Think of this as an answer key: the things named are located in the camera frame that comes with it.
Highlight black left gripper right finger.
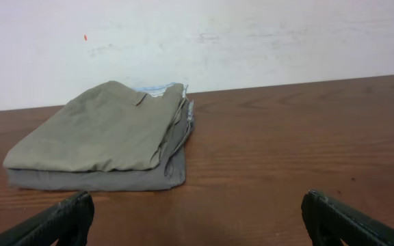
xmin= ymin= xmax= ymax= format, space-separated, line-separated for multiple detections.
xmin=301 ymin=189 xmax=394 ymax=246

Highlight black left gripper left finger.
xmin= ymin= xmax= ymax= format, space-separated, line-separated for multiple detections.
xmin=0 ymin=191 xmax=94 ymax=246

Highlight folded khaki trousers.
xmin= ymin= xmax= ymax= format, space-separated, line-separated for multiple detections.
xmin=3 ymin=81 xmax=183 ymax=172

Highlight folded grey trousers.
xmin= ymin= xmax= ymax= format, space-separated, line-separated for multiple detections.
xmin=6 ymin=100 xmax=194 ymax=191

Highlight light blue folded garment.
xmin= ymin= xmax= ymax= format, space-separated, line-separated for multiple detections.
xmin=132 ymin=82 xmax=188 ymax=98

